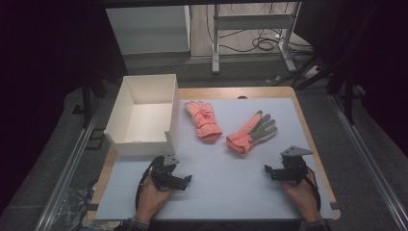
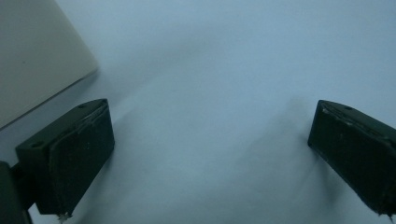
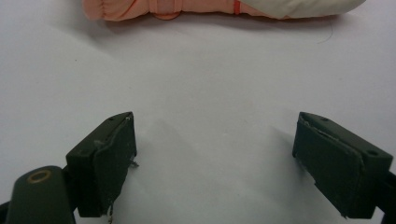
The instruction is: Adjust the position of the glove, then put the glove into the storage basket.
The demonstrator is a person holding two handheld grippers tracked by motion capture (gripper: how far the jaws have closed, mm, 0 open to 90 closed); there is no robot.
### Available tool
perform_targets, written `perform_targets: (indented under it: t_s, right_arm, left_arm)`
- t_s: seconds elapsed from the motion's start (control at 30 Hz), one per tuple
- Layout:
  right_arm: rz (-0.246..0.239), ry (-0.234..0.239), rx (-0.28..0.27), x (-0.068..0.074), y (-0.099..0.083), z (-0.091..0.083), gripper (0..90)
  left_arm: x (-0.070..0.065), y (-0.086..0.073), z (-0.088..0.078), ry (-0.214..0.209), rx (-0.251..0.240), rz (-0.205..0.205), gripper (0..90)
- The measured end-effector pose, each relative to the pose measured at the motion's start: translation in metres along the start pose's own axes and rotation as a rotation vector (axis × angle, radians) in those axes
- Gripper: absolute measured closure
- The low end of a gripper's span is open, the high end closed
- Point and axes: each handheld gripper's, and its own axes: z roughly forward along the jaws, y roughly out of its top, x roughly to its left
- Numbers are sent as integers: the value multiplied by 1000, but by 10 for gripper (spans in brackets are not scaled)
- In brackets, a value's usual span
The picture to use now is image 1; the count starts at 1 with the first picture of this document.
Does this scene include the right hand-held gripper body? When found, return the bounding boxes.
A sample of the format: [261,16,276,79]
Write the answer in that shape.
[278,145,315,186]

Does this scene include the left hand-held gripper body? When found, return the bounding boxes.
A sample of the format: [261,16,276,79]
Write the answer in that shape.
[149,153,181,191]

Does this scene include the pink glove with grey palm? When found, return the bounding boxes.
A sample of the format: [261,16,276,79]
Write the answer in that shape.
[225,110,279,157]

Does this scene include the white box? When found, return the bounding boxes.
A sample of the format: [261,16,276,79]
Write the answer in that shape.
[103,74,180,158]

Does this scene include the pink glove with red string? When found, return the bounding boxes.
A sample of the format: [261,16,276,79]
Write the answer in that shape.
[184,100,223,143]

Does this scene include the person's left hand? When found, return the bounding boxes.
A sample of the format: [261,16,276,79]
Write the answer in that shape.
[135,174,175,222]

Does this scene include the person's right hand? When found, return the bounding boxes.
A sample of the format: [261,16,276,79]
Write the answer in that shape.
[282,168,321,223]

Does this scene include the pale blue table mat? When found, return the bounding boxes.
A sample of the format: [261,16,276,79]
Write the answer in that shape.
[94,97,335,222]

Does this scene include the black metal stand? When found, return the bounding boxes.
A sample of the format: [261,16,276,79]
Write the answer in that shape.
[293,53,368,127]
[71,72,108,130]

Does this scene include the clear plastic bag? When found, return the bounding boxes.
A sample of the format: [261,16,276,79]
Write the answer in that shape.
[57,185,98,231]

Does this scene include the white power strip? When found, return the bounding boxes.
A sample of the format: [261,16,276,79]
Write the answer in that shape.
[302,64,322,80]

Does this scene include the white cabinet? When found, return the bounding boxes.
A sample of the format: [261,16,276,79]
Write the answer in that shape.
[105,4,192,57]

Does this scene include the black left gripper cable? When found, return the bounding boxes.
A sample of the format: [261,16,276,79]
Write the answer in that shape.
[135,156,163,212]

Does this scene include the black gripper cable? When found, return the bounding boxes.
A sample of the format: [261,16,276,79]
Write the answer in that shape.
[135,156,163,212]
[303,166,322,213]

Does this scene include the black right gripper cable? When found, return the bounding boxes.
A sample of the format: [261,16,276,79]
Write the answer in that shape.
[303,166,322,213]

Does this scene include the aluminium floor rail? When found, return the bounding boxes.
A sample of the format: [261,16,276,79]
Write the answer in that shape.
[33,95,108,231]
[329,93,408,231]

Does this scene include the black floor cables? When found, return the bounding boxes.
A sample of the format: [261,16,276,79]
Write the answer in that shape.
[205,2,315,55]

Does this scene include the white metal desk frame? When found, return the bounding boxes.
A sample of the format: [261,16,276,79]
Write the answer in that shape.
[211,1,303,75]

